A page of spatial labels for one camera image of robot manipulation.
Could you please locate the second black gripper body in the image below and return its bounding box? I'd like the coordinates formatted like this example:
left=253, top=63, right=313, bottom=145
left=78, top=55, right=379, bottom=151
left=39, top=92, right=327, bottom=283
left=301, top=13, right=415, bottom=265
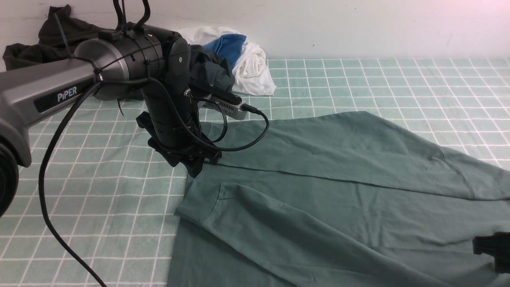
left=473, top=232, right=510, bottom=274

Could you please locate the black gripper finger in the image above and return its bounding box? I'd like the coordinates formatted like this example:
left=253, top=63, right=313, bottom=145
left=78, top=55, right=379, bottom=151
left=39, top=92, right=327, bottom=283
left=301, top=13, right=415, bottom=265
left=183, top=157, right=205, bottom=178

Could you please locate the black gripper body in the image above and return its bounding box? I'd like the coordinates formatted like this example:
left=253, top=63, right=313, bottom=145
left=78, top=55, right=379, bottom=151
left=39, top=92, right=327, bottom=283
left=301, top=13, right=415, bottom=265
left=136, top=86, right=222, bottom=167

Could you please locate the green long-sleeve top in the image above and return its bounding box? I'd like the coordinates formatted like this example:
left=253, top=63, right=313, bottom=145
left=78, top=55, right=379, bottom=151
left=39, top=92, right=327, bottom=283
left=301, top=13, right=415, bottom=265
left=167, top=112, right=509, bottom=287

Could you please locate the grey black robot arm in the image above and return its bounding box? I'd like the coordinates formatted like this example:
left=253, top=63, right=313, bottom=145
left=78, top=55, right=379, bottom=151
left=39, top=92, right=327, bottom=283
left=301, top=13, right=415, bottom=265
left=1, top=27, right=509, bottom=287

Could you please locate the dark teal crumpled garment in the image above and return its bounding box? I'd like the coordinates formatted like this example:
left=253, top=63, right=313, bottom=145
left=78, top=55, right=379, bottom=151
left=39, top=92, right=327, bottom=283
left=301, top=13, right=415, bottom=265
left=189, top=44, right=235, bottom=92

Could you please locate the green checked tablecloth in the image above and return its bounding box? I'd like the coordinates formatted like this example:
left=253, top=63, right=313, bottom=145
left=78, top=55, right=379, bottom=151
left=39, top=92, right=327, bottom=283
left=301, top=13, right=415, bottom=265
left=0, top=59, right=510, bottom=287

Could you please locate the white crumpled garment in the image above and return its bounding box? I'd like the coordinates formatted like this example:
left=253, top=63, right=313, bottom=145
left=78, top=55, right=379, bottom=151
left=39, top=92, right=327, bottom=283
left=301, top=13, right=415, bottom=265
left=178, top=26, right=276, bottom=96

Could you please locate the blue crumpled garment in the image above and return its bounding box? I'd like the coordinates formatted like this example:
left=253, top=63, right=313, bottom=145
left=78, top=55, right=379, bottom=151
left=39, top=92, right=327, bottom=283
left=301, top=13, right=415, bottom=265
left=204, top=34, right=247, bottom=68

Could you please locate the dark olive crumpled garment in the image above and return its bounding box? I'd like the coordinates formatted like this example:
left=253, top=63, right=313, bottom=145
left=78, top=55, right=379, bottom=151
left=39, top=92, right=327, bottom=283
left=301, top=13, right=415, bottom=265
left=2, top=5, right=103, bottom=71

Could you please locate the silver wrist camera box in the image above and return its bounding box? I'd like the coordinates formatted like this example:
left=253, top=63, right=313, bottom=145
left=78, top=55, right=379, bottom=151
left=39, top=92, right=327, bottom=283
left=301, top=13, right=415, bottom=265
left=192, top=90, right=248, bottom=120

